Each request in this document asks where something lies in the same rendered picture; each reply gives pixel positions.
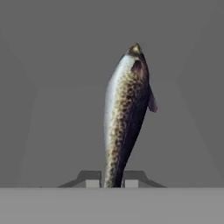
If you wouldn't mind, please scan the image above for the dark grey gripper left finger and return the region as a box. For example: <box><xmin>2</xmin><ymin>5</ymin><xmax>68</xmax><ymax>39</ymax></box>
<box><xmin>58</xmin><ymin>170</ymin><xmax>102</xmax><ymax>188</ymax></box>

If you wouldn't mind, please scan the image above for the spotted silver brown fish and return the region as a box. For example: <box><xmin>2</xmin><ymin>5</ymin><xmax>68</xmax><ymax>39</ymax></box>
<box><xmin>103</xmin><ymin>42</ymin><xmax>158</xmax><ymax>188</ymax></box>

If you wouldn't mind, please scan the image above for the grey sink basin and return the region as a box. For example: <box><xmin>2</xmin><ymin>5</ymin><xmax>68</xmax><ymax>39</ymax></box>
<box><xmin>0</xmin><ymin>0</ymin><xmax>224</xmax><ymax>188</ymax></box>

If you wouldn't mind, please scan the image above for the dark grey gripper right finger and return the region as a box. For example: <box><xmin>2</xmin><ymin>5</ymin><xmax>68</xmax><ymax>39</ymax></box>
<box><xmin>122</xmin><ymin>170</ymin><xmax>167</xmax><ymax>188</ymax></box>

